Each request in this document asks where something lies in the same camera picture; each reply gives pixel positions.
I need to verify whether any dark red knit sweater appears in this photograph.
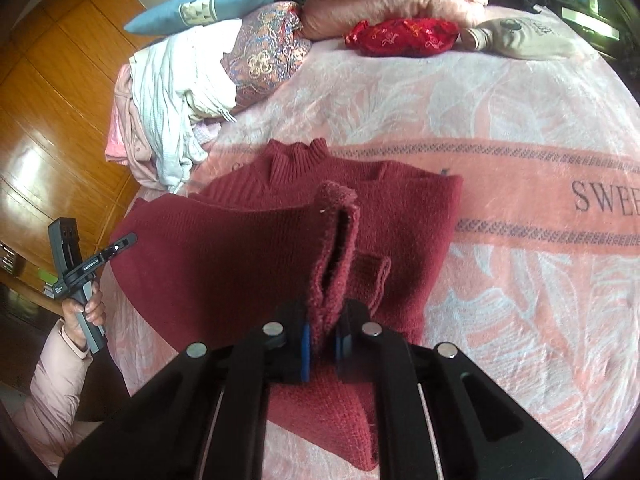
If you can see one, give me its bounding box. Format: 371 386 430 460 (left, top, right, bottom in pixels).
111 139 462 471

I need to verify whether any pink jacket left forearm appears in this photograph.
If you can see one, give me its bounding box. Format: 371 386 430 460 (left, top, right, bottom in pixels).
12 321 99 474

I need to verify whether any pile of pale clothes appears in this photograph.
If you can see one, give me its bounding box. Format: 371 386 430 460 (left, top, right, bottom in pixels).
129 18 242 193

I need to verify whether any person's left hand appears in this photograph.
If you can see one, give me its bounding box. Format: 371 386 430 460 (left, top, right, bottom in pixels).
60 278 108 351

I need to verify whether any pink floral bed blanket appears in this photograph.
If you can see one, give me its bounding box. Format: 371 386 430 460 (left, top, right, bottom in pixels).
96 4 640 480

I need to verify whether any paisley patterned pillow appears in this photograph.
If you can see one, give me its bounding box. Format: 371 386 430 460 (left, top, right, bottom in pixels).
221 1 311 112

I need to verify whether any light blue pillow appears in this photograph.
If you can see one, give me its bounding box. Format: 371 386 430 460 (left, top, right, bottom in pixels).
124 0 273 36

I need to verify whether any red satin pouch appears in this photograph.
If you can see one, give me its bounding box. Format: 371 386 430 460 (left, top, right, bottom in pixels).
344 18 459 58

